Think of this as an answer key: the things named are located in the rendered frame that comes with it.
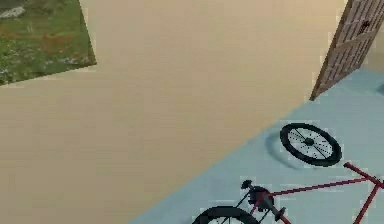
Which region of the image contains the red bicycle with black wheels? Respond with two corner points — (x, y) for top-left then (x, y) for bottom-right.
(191, 122), (384, 224)

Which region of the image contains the brown panelled room door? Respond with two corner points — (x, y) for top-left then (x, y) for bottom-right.
(308, 0), (384, 102)

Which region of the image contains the green meadow wall picture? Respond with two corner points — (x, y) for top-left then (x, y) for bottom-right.
(0, 0), (98, 87)

